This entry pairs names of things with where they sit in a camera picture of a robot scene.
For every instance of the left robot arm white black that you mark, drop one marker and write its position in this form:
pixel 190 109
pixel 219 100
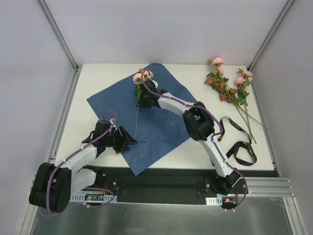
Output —
pixel 55 183

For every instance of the right white cable duct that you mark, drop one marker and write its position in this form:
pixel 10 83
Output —
pixel 214 201

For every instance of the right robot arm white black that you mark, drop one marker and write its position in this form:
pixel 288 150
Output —
pixel 200 127

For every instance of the fake flower stem pink bloom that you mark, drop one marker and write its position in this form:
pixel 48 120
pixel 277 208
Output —
pixel 138 79

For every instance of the aluminium frame post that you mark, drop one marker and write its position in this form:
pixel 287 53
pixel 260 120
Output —
pixel 57 33
pixel 271 33

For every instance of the white cable duct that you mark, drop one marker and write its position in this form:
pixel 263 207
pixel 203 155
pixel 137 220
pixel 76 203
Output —
pixel 214 201
pixel 92 198

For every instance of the fake flower stem pink roses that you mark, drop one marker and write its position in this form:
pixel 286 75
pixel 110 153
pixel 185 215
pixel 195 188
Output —
pixel 241 83

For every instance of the fake flower stem orange blooms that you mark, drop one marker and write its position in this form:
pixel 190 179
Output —
pixel 219 82

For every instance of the left aluminium frame post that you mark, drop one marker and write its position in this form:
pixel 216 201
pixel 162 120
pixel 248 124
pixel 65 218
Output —
pixel 57 33

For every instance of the left white cable duct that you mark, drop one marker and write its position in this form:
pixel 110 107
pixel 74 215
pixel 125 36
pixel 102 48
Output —
pixel 92 198

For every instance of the blue wrapping paper sheet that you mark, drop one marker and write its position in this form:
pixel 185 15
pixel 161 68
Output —
pixel 163 141

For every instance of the aluminium front rail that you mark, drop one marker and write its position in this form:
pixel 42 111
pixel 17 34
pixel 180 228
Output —
pixel 269 187

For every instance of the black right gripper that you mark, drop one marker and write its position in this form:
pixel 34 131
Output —
pixel 145 97

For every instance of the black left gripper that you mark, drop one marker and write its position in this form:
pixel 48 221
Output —
pixel 121 138

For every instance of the right aluminium frame post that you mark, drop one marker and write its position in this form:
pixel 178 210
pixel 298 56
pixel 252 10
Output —
pixel 271 33

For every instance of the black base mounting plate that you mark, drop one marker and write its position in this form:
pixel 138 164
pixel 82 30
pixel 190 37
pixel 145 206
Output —
pixel 166 186

